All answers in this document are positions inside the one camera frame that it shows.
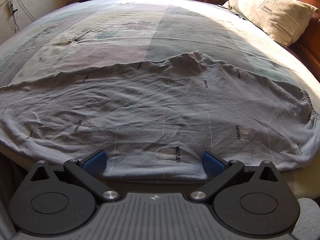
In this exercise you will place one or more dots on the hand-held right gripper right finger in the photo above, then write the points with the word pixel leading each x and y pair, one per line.
pixel 212 165

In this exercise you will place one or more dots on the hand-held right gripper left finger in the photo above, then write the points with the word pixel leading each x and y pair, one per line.
pixel 96 162

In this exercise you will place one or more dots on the grey pants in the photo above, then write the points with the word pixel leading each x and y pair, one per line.
pixel 150 110

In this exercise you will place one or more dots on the person's grey clothing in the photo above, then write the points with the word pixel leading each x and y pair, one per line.
pixel 308 220

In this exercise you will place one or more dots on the wooden headboard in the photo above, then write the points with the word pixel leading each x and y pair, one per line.
pixel 310 45

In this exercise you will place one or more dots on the beige floral pillow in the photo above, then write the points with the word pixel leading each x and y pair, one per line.
pixel 228 3

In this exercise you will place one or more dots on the beige printed pillow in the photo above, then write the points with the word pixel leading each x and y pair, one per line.
pixel 270 7

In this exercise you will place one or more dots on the white power strip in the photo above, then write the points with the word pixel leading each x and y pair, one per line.
pixel 11 8

